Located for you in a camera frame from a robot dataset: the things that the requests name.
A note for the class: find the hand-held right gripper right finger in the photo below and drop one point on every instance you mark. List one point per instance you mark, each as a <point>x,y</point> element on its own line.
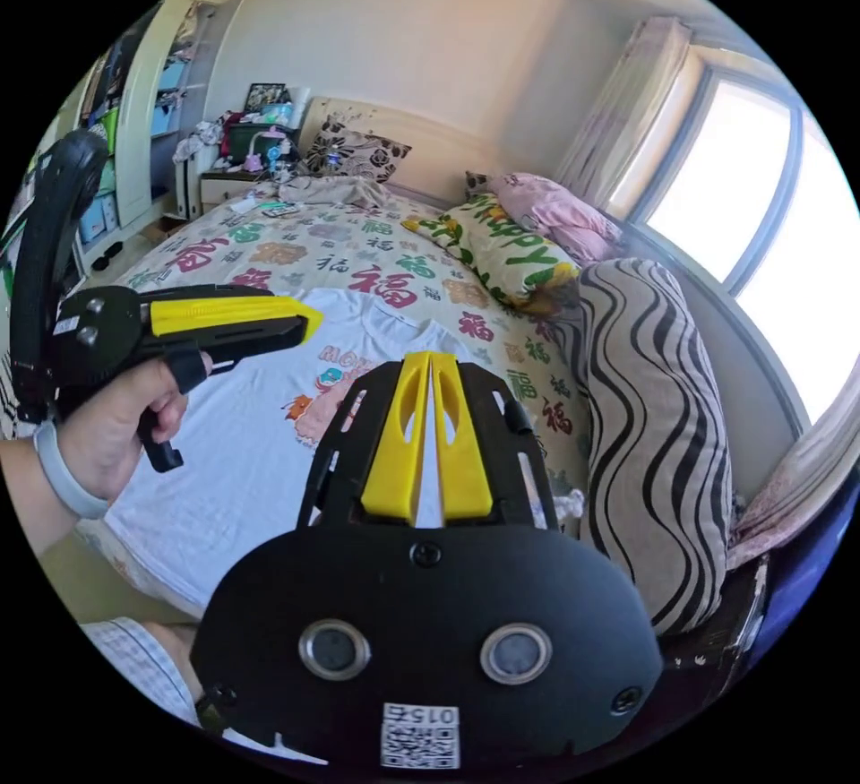
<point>465,461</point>

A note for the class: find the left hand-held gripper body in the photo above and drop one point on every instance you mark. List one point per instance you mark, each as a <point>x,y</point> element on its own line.
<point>107,323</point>

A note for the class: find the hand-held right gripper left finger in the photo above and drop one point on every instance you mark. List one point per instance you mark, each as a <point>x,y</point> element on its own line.
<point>393,455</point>

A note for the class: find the person's left forearm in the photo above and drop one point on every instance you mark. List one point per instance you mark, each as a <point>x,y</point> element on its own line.
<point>47,495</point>

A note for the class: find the white cartoon short sleeve shirt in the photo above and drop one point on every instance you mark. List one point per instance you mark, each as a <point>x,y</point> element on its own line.
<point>228,475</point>

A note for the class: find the person's left hand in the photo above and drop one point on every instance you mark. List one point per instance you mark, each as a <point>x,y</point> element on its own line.
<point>107,428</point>

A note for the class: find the bed with printed sheet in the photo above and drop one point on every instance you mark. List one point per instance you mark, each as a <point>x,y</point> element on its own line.
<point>376,246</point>

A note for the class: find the beige garment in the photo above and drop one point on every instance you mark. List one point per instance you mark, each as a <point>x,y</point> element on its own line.
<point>336,191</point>

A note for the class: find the nightstand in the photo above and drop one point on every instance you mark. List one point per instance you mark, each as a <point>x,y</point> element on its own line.
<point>258,145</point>

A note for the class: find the striped rolled blanket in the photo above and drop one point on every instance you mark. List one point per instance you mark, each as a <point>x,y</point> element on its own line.
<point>648,408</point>

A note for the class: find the black floral pillow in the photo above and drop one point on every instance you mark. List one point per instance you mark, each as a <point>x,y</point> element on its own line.
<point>356,151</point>

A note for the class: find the green and yellow printed pillow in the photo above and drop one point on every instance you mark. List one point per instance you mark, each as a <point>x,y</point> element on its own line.
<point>510,253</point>

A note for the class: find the white shelf cupboard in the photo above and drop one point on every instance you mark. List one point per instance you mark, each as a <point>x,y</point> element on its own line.
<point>154,112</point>

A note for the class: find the pink quilt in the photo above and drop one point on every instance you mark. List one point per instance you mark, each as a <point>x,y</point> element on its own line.
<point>558,213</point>

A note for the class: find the person's body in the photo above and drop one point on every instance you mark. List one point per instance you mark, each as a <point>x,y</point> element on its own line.
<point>141,670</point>

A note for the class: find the pale patterned curtain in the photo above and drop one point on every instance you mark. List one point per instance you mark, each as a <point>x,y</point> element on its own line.
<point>625,119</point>
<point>799,481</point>

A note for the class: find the window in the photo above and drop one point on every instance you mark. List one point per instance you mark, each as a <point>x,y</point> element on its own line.
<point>759,213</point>

